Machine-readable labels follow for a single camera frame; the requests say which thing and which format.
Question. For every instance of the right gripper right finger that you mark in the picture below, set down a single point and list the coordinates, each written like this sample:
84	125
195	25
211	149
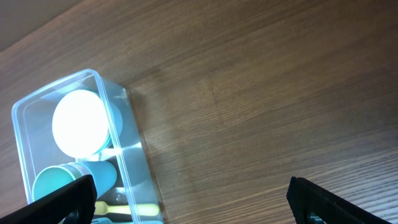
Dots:
311	203

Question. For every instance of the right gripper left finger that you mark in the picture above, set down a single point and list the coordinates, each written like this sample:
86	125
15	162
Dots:
73	203

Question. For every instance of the yellow fork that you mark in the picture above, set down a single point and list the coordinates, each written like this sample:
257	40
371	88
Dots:
146	209

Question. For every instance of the green cup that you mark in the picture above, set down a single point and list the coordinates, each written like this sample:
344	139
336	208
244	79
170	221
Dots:
51	179

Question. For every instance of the blue cup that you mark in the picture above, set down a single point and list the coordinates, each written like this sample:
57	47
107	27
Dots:
104	175

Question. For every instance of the green bowl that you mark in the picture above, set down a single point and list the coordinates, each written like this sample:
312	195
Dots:
104	146

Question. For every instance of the white pink bowl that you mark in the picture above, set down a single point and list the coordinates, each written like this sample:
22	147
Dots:
79	124

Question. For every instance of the light blue fork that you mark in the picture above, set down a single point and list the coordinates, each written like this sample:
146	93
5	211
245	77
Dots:
105	220

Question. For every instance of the light blue bowl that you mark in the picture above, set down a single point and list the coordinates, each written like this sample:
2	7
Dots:
115	119

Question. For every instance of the clear plastic container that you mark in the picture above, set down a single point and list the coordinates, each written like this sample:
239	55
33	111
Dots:
32	120

